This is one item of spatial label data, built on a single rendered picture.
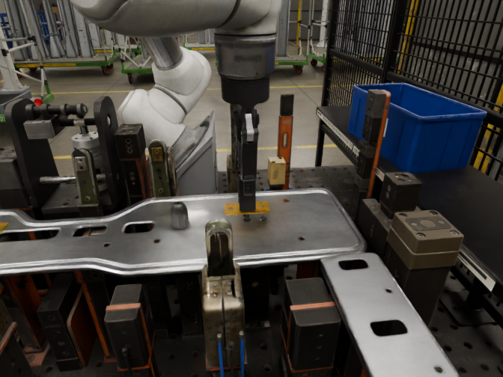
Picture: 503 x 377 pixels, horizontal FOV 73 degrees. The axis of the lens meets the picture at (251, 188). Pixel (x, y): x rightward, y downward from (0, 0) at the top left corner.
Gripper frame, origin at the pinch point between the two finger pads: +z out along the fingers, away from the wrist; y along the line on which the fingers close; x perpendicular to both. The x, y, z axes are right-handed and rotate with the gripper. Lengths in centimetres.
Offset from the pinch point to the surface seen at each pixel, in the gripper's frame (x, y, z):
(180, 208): -12.1, 1.1, 2.3
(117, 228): -23.9, 0.0, 6.5
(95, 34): -281, -908, 44
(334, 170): 48, -78, 36
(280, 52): 148, -704, 67
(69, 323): -34.7, 6.1, 23.4
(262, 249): 1.6, 9.2, 6.6
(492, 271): 32.9, 21.6, 3.7
